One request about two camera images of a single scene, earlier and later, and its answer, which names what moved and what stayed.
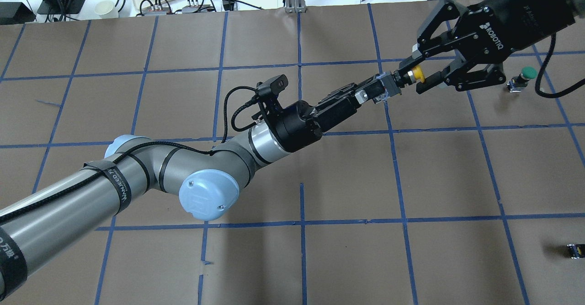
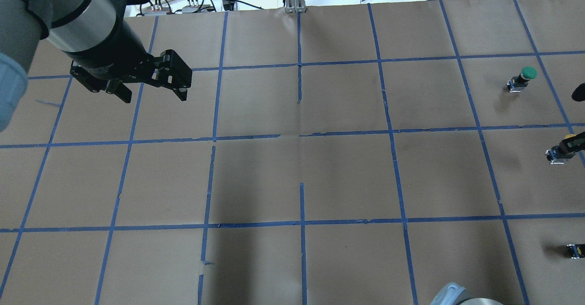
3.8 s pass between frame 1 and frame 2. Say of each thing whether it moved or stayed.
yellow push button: moved
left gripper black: moved
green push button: stayed
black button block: stayed
